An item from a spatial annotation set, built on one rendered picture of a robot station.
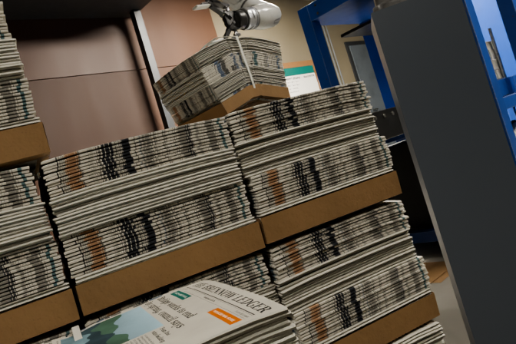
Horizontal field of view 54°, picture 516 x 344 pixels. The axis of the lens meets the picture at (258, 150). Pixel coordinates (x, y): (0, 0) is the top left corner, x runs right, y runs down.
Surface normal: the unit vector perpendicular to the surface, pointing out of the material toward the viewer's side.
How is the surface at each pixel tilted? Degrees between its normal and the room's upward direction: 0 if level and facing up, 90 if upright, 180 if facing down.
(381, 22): 90
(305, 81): 90
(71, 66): 90
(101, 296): 93
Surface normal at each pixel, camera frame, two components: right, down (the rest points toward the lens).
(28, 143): 0.42, -0.14
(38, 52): 0.64, -0.22
